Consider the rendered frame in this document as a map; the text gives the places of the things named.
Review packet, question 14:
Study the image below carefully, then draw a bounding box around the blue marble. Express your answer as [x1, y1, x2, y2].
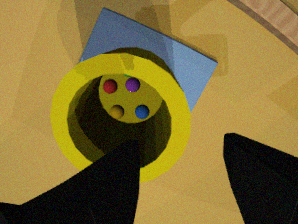
[136, 104, 150, 119]

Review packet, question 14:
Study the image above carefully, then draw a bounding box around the yellow cup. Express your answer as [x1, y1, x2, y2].
[51, 48, 190, 183]

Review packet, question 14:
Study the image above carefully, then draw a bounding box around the yellow marble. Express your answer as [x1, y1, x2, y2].
[110, 104, 125, 119]

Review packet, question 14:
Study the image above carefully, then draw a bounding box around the purple marble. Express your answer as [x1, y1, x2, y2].
[125, 77, 141, 92]

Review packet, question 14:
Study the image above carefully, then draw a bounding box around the dark red marble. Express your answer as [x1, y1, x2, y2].
[102, 80, 118, 93]

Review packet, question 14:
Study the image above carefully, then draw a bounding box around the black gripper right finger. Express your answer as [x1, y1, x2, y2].
[223, 132, 298, 224]

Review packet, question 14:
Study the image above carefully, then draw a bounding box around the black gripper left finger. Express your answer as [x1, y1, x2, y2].
[0, 140, 141, 224]

